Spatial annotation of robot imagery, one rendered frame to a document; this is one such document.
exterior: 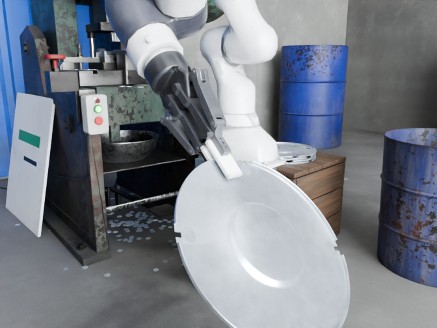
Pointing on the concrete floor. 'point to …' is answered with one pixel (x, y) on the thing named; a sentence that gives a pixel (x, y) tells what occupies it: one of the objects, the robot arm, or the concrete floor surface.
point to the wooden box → (320, 184)
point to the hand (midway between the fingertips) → (220, 161)
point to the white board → (30, 159)
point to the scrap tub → (409, 205)
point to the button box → (88, 114)
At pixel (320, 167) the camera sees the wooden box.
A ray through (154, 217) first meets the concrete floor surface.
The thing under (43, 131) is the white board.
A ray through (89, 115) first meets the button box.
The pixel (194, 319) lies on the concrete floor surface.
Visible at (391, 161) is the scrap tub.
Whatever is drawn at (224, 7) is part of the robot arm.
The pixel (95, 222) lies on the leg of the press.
